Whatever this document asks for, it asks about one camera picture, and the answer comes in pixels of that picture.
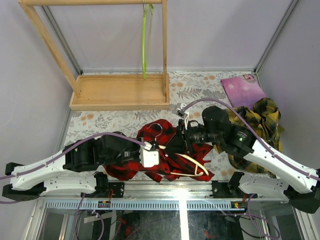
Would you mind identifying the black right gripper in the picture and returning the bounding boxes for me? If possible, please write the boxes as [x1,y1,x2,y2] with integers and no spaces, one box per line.
[164,119,222,155]

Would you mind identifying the cream wooden hanger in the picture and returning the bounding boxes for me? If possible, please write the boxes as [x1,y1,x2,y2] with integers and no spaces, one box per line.
[138,119,214,181]

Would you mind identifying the red black plaid shirt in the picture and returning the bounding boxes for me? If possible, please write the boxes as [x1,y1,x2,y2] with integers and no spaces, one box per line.
[104,119,215,183]

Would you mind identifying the yellow black plaid shirt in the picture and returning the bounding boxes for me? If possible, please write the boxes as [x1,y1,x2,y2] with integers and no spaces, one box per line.
[227,97,284,179]

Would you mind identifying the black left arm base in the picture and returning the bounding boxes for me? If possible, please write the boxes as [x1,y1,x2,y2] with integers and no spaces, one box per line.
[98,182,125,199]

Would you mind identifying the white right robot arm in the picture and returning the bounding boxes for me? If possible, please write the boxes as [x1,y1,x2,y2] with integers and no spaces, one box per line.
[165,103,320,214]

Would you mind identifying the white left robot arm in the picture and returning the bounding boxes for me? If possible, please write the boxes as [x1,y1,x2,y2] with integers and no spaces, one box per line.
[2,132,144,204]

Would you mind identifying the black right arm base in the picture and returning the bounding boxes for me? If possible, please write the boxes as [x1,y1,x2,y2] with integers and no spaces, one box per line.
[210,171,251,199]

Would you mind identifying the green hanger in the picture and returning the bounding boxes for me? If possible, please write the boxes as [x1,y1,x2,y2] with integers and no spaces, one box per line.
[141,4,154,80]

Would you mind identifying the floral table mat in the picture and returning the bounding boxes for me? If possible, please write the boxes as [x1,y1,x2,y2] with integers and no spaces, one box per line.
[64,71,246,180]

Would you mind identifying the wooden clothes rack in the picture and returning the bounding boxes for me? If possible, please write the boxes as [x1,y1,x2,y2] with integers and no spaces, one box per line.
[18,0,170,111]

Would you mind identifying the purple folded cloth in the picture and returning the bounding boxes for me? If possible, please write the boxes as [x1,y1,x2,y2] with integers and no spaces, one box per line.
[220,74,267,109]

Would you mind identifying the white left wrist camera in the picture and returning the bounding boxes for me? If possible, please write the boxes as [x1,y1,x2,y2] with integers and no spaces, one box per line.
[139,141,160,168]

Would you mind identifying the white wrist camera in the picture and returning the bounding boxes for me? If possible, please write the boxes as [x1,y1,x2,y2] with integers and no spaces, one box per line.
[139,141,160,168]
[175,103,190,130]

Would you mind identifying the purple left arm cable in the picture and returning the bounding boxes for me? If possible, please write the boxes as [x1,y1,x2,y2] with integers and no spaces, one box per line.
[0,132,148,240]

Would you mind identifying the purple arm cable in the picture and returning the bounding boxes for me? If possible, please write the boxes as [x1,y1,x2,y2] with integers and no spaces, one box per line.
[179,97,320,240]
[0,132,148,240]

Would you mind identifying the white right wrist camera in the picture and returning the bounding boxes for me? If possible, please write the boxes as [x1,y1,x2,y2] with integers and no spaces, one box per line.
[175,103,190,130]

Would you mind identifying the aluminium front rail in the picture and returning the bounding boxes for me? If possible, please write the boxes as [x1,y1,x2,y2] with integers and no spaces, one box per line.
[38,179,307,201]

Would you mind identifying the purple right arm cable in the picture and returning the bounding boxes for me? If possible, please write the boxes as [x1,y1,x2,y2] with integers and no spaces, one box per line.
[179,97,320,240]

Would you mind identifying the perforated cable duct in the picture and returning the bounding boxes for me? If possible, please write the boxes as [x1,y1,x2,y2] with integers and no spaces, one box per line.
[46,199,245,211]

